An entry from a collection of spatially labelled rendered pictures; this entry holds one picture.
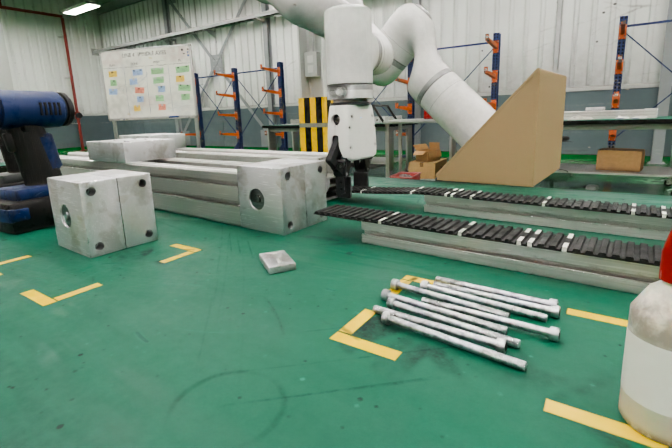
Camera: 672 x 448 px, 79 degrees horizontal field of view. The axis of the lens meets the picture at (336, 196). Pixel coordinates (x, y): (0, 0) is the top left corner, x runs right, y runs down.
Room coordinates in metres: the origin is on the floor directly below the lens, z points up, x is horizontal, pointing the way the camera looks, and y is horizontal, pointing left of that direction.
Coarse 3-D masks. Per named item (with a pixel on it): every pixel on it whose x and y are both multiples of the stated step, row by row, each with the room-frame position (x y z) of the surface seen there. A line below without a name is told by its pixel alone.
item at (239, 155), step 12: (180, 156) 1.02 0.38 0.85; (192, 156) 0.99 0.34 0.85; (204, 156) 0.96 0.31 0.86; (216, 156) 0.93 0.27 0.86; (228, 156) 0.91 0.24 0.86; (240, 156) 0.88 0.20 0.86; (252, 156) 0.86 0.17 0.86; (264, 156) 0.84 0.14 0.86; (276, 156) 0.82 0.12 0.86; (288, 156) 0.81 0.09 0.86; (300, 156) 0.80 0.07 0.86; (312, 156) 0.79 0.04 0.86; (324, 156) 0.83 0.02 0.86
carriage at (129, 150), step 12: (96, 144) 0.86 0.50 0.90; (108, 144) 0.82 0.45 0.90; (120, 144) 0.80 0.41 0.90; (132, 144) 0.80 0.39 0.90; (144, 144) 0.82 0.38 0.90; (156, 144) 0.84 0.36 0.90; (168, 144) 0.86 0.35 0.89; (96, 156) 0.86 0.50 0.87; (108, 156) 0.83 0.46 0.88; (120, 156) 0.80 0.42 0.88; (132, 156) 0.80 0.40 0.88; (144, 156) 0.82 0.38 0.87; (156, 156) 0.84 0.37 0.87; (168, 156) 0.86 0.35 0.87
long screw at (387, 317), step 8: (384, 312) 0.30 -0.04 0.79; (384, 320) 0.29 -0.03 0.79; (392, 320) 0.29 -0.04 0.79; (400, 320) 0.29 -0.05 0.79; (408, 328) 0.28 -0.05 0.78; (416, 328) 0.28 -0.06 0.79; (424, 328) 0.28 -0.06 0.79; (432, 336) 0.27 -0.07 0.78; (440, 336) 0.27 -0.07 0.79; (448, 336) 0.26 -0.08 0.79; (456, 344) 0.26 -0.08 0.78; (464, 344) 0.25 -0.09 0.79; (472, 344) 0.25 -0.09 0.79; (472, 352) 0.25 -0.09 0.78; (480, 352) 0.25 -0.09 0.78; (488, 352) 0.24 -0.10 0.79; (496, 352) 0.24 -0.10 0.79; (496, 360) 0.24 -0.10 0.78; (504, 360) 0.24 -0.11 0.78; (512, 360) 0.23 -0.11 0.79; (520, 360) 0.23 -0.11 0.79; (520, 368) 0.23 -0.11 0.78
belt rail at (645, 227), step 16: (432, 208) 0.65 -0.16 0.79; (448, 208) 0.63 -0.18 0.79; (464, 208) 0.62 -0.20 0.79; (480, 208) 0.61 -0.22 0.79; (496, 208) 0.59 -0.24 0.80; (512, 208) 0.57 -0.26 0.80; (528, 208) 0.56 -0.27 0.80; (544, 208) 0.55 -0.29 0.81; (560, 208) 0.54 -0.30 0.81; (544, 224) 0.55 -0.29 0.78; (560, 224) 0.54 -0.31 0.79; (576, 224) 0.53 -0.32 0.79; (592, 224) 0.51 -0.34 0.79; (608, 224) 0.51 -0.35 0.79; (624, 224) 0.50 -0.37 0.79; (640, 224) 0.49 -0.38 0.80; (656, 224) 0.47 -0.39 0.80
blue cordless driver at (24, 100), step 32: (0, 96) 0.62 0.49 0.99; (32, 96) 0.66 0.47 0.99; (64, 96) 0.71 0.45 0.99; (0, 128) 0.63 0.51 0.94; (32, 128) 0.66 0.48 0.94; (32, 160) 0.65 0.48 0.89; (0, 192) 0.63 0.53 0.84; (32, 192) 0.63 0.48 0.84; (0, 224) 0.61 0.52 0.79; (32, 224) 0.62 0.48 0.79
